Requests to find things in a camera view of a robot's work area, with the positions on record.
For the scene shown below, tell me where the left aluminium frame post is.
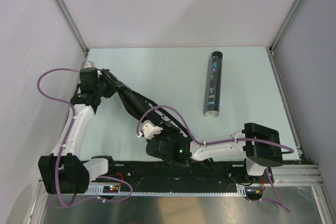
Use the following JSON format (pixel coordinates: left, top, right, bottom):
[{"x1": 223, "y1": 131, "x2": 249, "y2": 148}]
[{"x1": 54, "y1": 0, "x2": 89, "y2": 57}]

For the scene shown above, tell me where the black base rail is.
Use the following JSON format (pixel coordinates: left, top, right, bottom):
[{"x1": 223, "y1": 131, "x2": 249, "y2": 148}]
[{"x1": 86, "y1": 159, "x2": 263, "y2": 193}]

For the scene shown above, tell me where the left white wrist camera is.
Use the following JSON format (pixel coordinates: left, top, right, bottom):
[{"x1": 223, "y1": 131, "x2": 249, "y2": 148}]
[{"x1": 83, "y1": 61, "x2": 101, "y2": 76}]

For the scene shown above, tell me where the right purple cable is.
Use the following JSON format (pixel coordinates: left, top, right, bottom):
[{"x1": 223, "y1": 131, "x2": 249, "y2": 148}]
[{"x1": 138, "y1": 105, "x2": 295, "y2": 155}]

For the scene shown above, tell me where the aluminium frame post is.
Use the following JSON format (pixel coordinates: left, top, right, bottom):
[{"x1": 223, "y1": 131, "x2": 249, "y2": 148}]
[
  {"x1": 269, "y1": 0, "x2": 304, "y2": 55},
  {"x1": 54, "y1": 0, "x2": 89, "y2": 57}
]

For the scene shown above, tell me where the black shuttlecock tube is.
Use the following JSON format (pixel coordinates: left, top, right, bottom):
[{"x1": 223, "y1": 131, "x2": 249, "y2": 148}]
[{"x1": 204, "y1": 51, "x2": 223, "y2": 118}]

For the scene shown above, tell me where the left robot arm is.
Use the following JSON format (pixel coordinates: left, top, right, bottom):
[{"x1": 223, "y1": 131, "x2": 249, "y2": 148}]
[{"x1": 38, "y1": 67, "x2": 117, "y2": 195}]

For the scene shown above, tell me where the black racket cover bag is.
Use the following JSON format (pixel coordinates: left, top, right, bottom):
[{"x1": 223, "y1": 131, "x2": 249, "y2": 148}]
[{"x1": 102, "y1": 68, "x2": 215, "y2": 171}]

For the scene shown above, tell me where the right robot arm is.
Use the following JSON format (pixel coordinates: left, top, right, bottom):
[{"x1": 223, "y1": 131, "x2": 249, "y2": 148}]
[{"x1": 140, "y1": 120, "x2": 283, "y2": 183}]

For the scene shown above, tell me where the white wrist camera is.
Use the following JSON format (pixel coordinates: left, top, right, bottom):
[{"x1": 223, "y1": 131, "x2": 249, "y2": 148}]
[
  {"x1": 138, "y1": 120, "x2": 163, "y2": 140},
  {"x1": 83, "y1": 61, "x2": 101, "y2": 76}
]

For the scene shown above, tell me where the right aluminium frame post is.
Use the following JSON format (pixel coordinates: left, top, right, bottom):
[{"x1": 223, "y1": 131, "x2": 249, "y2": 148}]
[{"x1": 269, "y1": 0, "x2": 304, "y2": 55}]

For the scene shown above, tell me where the grey slotted cable duct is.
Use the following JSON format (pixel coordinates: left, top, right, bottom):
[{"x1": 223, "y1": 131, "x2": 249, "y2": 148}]
[{"x1": 88, "y1": 183, "x2": 263, "y2": 197}]

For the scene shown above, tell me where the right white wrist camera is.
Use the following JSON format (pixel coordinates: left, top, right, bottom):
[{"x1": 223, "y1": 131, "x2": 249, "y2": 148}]
[{"x1": 138, "y1": 120, "x2": 163, "y2": 140}]

